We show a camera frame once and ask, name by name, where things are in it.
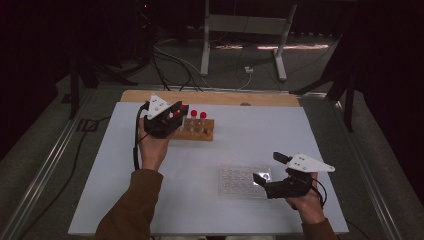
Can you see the wooden table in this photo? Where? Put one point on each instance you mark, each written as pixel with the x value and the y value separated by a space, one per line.
pixel 213 98

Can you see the person's right hand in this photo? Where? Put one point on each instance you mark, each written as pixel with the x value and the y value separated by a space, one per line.
pixel 308 208

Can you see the person's left hand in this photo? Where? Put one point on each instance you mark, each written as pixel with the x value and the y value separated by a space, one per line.
pixel 153 153

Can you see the grey metal stand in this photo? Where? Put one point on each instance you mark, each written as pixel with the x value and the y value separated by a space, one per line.
pixel 246 25

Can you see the black tripod stand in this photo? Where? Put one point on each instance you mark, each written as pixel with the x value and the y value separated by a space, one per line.
pixel 74 93
pixel 349 110

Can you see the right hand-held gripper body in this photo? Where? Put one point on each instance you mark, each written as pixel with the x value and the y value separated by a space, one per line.
pixel 290 190

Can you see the aluminium frame rail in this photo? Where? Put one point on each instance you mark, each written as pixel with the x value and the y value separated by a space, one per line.
pixel 383 205
pixel 50 163
pixel 226 89

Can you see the white plug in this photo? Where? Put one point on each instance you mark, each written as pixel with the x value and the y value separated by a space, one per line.
pixel 248 69

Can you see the clear plastic tube rack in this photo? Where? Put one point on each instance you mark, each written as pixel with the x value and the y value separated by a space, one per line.
pixel 233 183

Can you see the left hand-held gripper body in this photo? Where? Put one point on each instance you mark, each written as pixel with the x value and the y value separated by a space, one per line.
pixel 160 128

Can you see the wooden test tube rack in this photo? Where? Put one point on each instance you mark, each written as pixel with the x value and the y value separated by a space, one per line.
pixel 196 135

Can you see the red-capped clear test tube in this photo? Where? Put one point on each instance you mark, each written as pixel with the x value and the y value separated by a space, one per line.
pixel 182 107
pixel 176 113
pixel 203 115
pixel 193 113

